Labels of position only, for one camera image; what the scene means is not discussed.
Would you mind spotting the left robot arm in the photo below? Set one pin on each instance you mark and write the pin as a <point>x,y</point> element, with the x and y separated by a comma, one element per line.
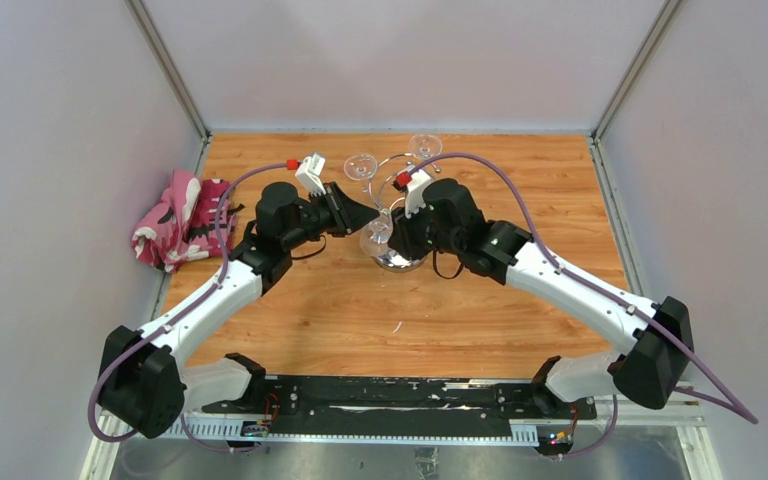
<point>144,379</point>

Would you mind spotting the left aluminium frame post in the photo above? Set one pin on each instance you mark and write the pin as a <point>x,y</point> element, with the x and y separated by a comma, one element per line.
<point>154,40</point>

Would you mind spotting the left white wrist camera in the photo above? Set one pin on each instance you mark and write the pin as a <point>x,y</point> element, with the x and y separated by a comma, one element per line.
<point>308,174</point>

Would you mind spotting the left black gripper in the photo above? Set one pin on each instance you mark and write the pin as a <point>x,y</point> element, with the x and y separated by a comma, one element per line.
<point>345,219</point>

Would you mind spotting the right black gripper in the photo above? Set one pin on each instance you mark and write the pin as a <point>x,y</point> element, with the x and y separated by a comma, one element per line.
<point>402,234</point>

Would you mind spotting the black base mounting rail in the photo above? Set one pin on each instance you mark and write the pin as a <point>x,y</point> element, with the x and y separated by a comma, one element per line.
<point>400,410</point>

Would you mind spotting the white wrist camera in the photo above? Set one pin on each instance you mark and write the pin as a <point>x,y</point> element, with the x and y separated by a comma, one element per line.
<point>308,174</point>
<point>416,183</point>

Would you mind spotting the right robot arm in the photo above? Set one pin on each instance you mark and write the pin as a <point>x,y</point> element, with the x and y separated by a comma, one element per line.
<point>649,340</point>

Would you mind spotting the chrome wine glass rack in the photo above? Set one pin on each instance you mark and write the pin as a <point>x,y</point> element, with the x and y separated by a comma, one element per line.
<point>384,196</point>

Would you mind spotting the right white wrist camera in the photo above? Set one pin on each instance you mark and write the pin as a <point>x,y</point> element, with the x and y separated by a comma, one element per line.
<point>416,183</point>

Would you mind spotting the aluminium frame post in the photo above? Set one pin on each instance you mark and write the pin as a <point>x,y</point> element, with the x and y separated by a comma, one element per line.
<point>648,46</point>
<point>154,40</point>

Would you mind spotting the right aluminium frame post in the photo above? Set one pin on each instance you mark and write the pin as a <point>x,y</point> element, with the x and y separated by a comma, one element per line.
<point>648,46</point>

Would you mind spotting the pink camouflage cloth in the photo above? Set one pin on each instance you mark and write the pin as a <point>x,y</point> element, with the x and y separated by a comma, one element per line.
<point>188,223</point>

